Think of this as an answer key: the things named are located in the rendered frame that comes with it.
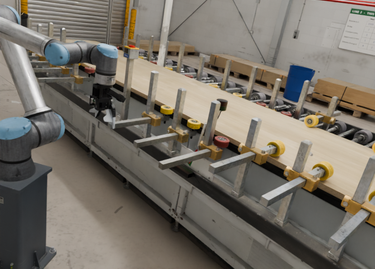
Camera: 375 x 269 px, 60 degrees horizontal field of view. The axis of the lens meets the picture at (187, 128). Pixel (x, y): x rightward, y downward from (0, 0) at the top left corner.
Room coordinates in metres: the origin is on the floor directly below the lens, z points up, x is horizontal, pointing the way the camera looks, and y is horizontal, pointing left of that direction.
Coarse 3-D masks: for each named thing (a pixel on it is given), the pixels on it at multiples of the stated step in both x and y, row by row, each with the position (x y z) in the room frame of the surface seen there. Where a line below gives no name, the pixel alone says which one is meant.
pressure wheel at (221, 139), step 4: (216, 136) 1.61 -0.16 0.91; (220, 136) 1.62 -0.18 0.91; (216, 140) 1.57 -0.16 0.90; (220, 140) 1.57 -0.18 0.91; (224, 140) 1.59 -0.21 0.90; (228, 140) 1.59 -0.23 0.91; (216, 144) 1.56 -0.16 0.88; (220, 144) 1.55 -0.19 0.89; (224, 144) 1.55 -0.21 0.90; (228, 144) 1.58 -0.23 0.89
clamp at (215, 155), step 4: (200, 144) 1.57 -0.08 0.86; (200, 148) 1.56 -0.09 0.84; (204, 148) 1.55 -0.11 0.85; (208, 148) 1.53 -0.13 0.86; (212, 148) 1.52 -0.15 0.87; (216, 148) 1.53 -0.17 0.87; (212, 152) 1.51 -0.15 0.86; (216, 152) 1.49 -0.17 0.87; (220, 152) 1.52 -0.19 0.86; (212, 156) 1.51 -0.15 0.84; (216, 156) 1.49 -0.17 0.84; (220, 156) 1.52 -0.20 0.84
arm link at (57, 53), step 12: (0, 24) 1.43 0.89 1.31; (12, 24) 1.43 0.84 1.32; (0, 36) 1.44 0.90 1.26; (12, 36) 1.39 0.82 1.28; (24, 36) 1.37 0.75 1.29; (36, 36) 1.36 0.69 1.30; (36, 48) 1.34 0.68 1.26; (48, 48) 1.29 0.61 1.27; (60, 48) 1.28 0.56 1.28; (72, 48) 1.34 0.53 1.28; (48, 60) 1.30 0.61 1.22; (60, 60) 1.28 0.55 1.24; (72, 60) 1.33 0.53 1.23
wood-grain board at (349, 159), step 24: (120, 72) 2.71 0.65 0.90; (144, 72) 2.88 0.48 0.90; (168, 72) 3.07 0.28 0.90; (144, 96) 2.18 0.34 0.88; (168, 96) 2.24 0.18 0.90; (192, 96) 2.36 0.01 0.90; (216, 96) 2.50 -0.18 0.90; (240, 120) 1.99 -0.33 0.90; (264, 120) 2.09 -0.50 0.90; (288, 120) 2.20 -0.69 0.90; (264, 144) 1.64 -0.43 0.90; (288, 144) 1.71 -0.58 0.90; (312, 144) 1.79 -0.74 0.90; (336, 144) 1.87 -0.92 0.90; (336, 168) 1.50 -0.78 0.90; (360, 168) 1.56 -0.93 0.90; (336, 192) 1.25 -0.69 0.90
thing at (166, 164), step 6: (204, 150) 1.51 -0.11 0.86; (180, 156) 1.38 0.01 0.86; (186, 156) 1.40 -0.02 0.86; (192, 156) 1.41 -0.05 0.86; (198, 156) 1.45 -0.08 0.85; (204, 156) 1.48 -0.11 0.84; (162, 162) 1.29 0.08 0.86; (168, 162) 1.30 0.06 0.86; (174, 162) 1.33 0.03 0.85; (180, 162) 1.36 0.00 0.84; (186, 162) 1.39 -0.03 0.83; (162, 168) 1.28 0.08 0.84; (168, 168) 1.30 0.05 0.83
